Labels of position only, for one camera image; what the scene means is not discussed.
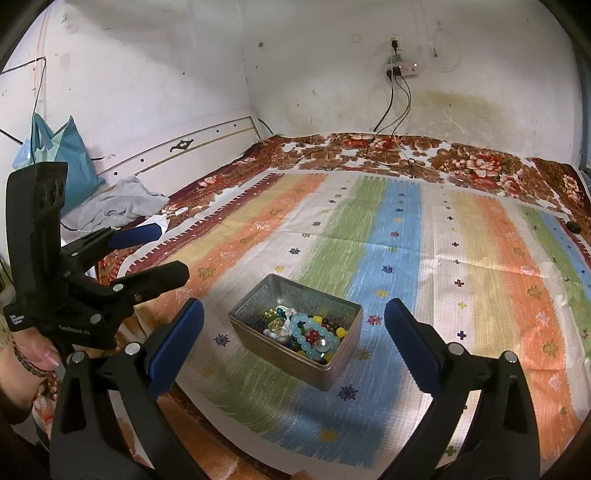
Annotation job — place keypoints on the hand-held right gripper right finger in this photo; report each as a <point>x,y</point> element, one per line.
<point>411,341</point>

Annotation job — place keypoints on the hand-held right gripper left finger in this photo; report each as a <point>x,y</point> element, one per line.
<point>178,341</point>

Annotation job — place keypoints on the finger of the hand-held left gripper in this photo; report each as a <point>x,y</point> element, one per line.
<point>134,235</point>
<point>157,279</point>

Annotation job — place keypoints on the metal tin box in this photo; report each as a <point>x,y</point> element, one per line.
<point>277,341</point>

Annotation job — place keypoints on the person's left hand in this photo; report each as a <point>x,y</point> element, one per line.
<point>41,353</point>

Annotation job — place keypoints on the grey cloth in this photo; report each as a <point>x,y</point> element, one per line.
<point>120,198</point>

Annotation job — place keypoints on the blue plastic bag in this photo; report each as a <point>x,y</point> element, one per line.
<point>69,157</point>

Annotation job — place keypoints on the striped colourful mat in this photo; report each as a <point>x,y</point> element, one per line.
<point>438,240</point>

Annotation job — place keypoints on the white bed headboard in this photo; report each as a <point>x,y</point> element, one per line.
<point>184,143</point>

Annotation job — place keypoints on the brown floral blanket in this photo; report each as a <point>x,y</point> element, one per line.
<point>461,161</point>

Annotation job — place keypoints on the small black object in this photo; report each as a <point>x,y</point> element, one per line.
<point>574,226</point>

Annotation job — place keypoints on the white power strip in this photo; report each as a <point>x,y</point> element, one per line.
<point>406,69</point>

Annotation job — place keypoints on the white wall socket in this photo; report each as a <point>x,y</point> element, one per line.
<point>396,44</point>

